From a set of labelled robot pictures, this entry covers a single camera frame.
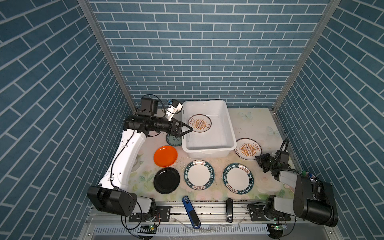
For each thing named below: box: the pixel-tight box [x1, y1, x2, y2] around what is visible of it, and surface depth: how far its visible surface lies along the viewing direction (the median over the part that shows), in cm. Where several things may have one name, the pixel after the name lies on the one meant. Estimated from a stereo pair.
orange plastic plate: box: [153, 145, 178, 168], surface depth 96 cm
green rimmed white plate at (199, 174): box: [184, 159, 215, 191], surface depth 88 cm
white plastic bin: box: [181, 99, 237, 159], surface depth 107 cm
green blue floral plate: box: [166, 134, 182, 147], surface depth 104 cm
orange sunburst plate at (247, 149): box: [234, 138, 263, 161], surface depth 98 cm
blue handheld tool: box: [181, 195, 201, 230], surface depth 75 cm
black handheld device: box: [226, 198, 233, 223], surface depth 74 cm
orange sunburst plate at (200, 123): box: [188, 114, 212, 133], surface depth 114 cm
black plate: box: [153, 167, 181, 195], surface depth 86 cm
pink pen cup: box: [302, 171, 319, 180], surface depth 78 cm
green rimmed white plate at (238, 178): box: [222, 163, 254, 195], surface depth 88 cm
